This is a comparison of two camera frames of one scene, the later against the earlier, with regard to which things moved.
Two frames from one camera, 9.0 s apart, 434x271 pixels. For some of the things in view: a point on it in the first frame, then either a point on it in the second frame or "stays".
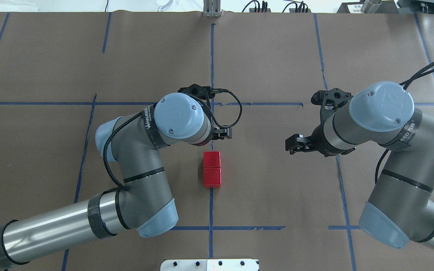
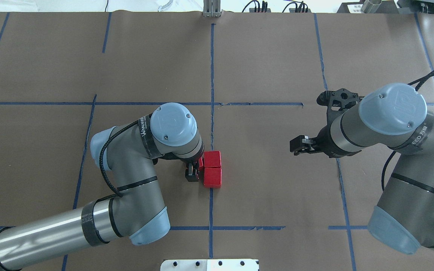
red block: (212, 177) stays
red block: (211, 159) stays
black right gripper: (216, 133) -> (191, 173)
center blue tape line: (213, 29) stays
